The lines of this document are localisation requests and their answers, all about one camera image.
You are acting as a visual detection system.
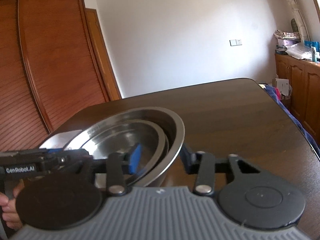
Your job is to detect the large steel bowl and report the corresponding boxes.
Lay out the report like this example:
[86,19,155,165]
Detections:
[64,107,185,186]

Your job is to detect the white wall switch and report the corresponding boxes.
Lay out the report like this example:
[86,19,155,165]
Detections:
[229,39,242,47]

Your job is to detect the wooden louvered wardrobe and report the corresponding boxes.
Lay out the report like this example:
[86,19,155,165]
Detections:
[1,0,121,151]

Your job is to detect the floral white square plate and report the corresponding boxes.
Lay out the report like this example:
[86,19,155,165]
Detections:
[39,129,82,149]

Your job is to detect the blue toiletry boxes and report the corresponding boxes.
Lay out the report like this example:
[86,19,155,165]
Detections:
[304,41,319,57]

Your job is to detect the stack of papers and boxes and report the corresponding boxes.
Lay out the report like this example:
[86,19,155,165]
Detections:
[274,18,312,61]

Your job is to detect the wooden side cabinet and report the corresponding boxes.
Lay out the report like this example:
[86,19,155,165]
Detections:
[275,54,320,142]

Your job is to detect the person's left hand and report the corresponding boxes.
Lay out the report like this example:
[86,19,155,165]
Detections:
[0,182,24,230]

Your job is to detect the floral bed blanket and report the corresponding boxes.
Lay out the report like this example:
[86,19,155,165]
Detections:
[259,83,320,158]

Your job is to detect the small steel bowl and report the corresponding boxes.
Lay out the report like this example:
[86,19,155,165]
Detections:
[158,128,170,164]

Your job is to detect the beige patterned curtain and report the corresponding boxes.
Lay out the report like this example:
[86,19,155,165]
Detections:
[286,0,310,42]

